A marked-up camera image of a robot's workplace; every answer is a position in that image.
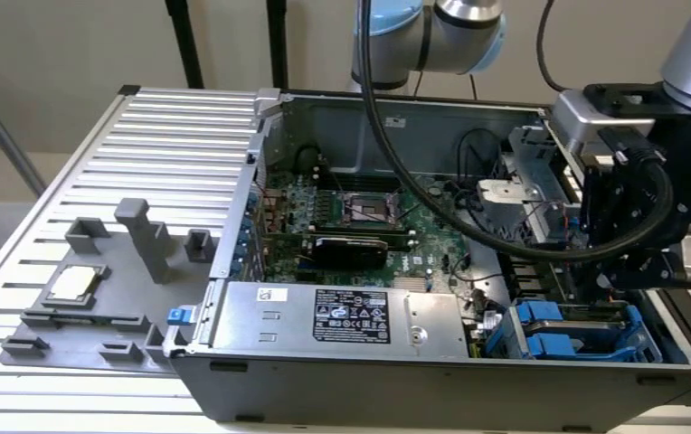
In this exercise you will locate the black stand pole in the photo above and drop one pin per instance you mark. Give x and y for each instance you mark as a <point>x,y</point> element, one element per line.
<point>277,45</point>
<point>184,45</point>

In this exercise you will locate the CPU socket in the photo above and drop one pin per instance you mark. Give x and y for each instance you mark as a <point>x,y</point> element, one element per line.
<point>365,208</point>

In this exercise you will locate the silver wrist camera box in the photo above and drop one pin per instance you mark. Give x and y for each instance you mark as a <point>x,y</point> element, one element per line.
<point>581,117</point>

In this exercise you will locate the green motherboard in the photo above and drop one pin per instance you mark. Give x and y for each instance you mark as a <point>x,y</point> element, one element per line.
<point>430,235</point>

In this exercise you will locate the hard drive in blue caddy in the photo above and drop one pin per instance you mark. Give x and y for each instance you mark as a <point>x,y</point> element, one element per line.
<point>641,334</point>

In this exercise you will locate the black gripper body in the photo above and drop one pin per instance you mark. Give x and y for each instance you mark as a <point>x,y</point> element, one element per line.
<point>689,212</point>

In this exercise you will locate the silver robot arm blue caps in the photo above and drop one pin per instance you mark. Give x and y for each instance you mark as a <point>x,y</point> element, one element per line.
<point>460,36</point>

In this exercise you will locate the silver CPU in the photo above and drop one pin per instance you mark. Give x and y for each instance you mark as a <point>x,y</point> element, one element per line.
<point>76,284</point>

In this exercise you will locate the silver power supply unit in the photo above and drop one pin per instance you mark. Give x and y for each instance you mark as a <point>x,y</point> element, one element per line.
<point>297,316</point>

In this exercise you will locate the black graphics card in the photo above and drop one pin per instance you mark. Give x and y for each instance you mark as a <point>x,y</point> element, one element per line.
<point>347,253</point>

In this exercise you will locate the silver metal drive cage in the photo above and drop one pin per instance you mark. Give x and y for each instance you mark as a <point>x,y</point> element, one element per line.
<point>529,190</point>

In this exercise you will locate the black open PC case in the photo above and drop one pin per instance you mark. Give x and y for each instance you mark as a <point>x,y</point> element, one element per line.
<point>418,389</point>

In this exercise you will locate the blue case latch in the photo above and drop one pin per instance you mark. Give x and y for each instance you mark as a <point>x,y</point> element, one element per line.
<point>179,315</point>

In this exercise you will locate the small silver heatsink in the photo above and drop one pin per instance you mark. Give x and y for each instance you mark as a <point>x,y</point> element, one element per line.
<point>410,283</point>

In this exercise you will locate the grey parts rack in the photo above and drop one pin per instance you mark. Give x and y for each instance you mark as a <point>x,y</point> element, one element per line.
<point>140,289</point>

